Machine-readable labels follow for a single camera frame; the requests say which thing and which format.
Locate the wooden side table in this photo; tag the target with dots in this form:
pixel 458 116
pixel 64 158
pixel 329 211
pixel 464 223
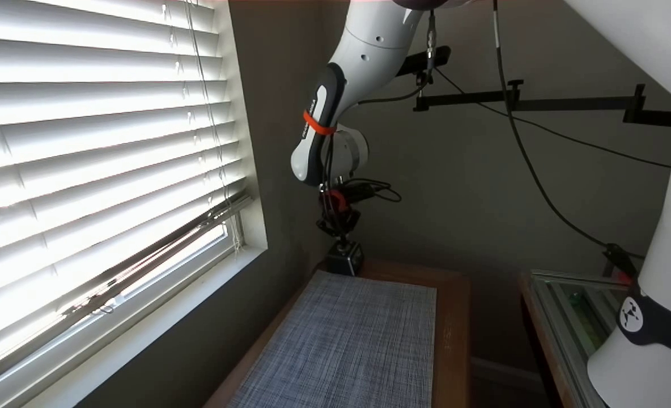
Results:
pixel 452 335

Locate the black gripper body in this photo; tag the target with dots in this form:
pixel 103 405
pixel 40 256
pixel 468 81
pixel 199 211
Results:
pixel 338 217

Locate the white window blinds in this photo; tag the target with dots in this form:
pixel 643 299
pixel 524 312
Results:
pixel 120 121

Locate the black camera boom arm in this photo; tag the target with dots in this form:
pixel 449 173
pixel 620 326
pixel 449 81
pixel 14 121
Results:
pixel 634 108

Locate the grey woven placemat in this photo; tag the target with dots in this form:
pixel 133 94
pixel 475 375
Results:
pixel 347 344

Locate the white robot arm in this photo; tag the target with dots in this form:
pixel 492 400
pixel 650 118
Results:
pixel 634 367

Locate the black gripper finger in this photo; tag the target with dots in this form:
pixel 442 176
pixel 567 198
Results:
pixel 344 240

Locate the aluminium rail mounting plate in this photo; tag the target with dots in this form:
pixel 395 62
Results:
pixel 580 315

